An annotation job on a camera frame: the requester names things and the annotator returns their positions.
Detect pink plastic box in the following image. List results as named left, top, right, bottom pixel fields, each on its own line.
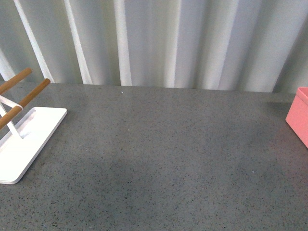
left=285, top=87, right=308, bottom=147

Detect white towel rack stand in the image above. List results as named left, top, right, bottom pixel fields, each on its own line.
left=0, top=79, right=67, bottom=185

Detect white pleated curtain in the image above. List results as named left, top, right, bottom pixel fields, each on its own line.
left=0, top=0, right=308, bottom=93

